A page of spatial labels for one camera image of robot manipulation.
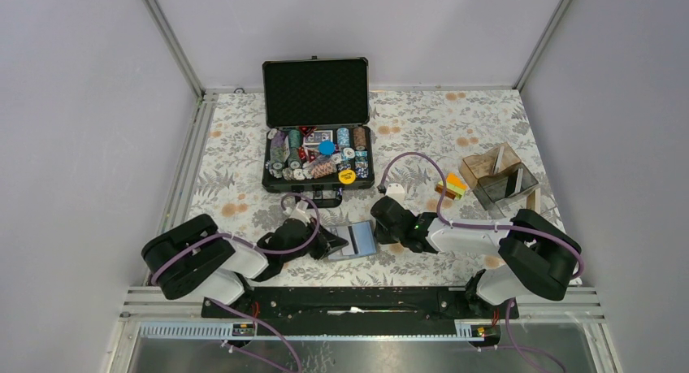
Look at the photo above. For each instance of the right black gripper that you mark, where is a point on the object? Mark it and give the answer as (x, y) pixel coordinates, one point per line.
(380, 237)

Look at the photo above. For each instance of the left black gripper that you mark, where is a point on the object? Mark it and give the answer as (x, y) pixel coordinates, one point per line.
(322, 239)

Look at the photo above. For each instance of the beige card holder wallet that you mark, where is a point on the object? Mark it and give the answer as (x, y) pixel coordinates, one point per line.
(360, 241)

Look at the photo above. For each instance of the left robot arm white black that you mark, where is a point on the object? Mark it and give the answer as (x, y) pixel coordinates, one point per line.
(197, 257)

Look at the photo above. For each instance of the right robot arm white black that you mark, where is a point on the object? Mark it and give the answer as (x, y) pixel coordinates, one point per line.
(538, 258)

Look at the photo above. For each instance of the playing card deck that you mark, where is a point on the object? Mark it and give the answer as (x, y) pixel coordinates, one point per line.
(315, 138)

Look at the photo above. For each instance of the clear acrylic card box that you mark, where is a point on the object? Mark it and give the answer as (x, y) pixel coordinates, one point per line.
(501, 182)

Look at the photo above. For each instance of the yellow round dealer chip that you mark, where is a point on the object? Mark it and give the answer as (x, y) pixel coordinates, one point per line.
(347, 176)

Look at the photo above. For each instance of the orange yellow sticky note stack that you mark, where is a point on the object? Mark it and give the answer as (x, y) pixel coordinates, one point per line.
(454, 187)

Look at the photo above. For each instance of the blue round chip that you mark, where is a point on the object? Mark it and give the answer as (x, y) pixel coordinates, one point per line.
(326, 147)

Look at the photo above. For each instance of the black poker chip case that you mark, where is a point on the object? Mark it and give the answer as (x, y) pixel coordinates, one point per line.
(317, 94)

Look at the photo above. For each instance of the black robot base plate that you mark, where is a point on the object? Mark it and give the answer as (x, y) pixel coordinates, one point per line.
(368, 311)

